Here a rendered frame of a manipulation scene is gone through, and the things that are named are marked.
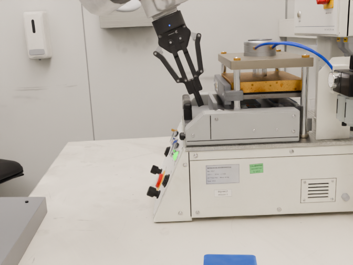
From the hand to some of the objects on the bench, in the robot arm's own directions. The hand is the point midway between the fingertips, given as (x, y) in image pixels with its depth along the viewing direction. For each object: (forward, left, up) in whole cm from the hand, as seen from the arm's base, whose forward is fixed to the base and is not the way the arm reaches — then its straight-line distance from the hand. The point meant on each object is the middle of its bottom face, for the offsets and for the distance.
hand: (196, 92), depth 105 cm
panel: (-11, +1, -27) cm, 29 cm away
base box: (+17, -3, -26) cm, 32 cm away
